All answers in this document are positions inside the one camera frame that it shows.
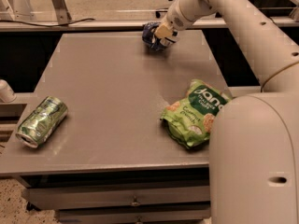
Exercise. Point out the metal frame rail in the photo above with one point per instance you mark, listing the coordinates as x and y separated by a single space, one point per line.
137 25

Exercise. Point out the blue chip bag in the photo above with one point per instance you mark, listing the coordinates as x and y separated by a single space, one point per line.
155 43

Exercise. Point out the green dang chip bag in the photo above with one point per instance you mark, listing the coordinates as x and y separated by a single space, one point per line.
189 121

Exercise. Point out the grey drawer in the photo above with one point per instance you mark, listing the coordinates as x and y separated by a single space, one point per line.
132 194
136 215

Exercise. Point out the green soda can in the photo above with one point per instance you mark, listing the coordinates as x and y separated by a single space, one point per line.
42 122

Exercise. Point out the white bottle at left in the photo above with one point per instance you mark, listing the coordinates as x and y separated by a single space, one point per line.
7 95

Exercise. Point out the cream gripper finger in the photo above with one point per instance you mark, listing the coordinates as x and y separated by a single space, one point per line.
163 30

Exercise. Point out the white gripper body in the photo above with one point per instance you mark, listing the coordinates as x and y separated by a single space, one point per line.
175 20

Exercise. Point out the grey lower drawer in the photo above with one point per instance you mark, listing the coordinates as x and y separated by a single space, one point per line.
136 215

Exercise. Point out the grey side shelf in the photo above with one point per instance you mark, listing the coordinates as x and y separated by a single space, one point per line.
23 104

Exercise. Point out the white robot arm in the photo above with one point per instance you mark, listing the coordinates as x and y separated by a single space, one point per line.
253 148

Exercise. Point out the grey upper drawer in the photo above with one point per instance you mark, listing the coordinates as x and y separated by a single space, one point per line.
132 194

